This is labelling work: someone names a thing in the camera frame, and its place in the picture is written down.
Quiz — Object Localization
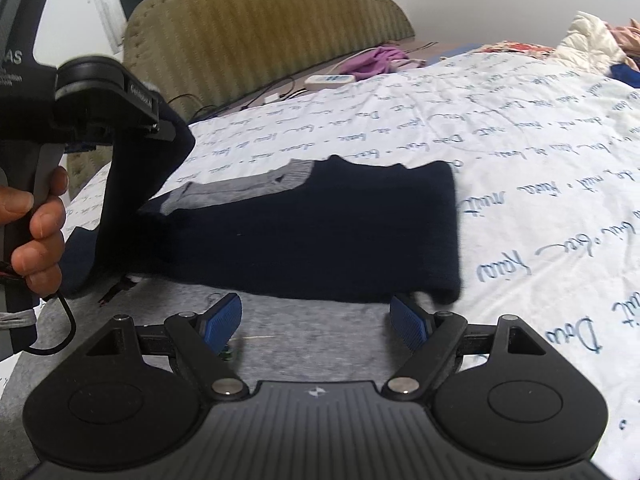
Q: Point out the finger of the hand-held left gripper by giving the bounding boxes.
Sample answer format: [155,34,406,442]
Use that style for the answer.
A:
[122,76,176,142]

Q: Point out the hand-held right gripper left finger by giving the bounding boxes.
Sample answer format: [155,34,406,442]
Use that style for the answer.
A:
[82,292,251,401]

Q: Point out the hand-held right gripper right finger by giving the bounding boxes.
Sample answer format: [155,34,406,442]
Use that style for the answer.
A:
[382,294,546,401]

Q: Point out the grey knit garment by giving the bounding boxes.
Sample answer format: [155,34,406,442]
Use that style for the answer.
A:
[0,275,436,413]

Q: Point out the navy knit sweater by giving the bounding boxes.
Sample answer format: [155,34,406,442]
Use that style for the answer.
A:
[60,105,463,307]

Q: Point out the person's left hand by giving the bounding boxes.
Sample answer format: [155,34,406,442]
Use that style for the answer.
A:
[0,166,69,294]

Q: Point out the olive upholstered headboard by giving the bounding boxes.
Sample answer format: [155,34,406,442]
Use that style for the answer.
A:
[67,0,416,196]

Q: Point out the white remote control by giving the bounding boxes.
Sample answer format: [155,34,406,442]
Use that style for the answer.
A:
[305,74,357,92]

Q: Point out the white script-printed blanket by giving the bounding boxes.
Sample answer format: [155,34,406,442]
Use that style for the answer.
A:
[0,51,640,463]

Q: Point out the purple cloth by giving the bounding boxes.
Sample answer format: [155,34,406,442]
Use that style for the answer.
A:
[357,46,426,80]

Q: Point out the floral cloth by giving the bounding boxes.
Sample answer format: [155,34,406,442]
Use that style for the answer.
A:
[470,41,558,57]

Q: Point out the blue cloth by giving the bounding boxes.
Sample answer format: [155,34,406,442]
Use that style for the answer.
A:
[607,62,640,87]

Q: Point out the white puffy jacket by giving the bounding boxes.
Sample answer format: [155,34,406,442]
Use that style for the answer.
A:
[557,11,636,68]

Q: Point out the pink cloth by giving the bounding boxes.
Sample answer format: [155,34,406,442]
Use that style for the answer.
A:
[612,20,640,72]

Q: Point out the white mirror frame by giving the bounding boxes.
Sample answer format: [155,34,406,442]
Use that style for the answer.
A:
[87,0,127,54]

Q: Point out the black cables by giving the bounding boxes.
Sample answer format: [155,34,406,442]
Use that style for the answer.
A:
[167,76,311,122]

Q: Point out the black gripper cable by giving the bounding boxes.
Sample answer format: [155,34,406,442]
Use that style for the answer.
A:
[24,291,77,357]

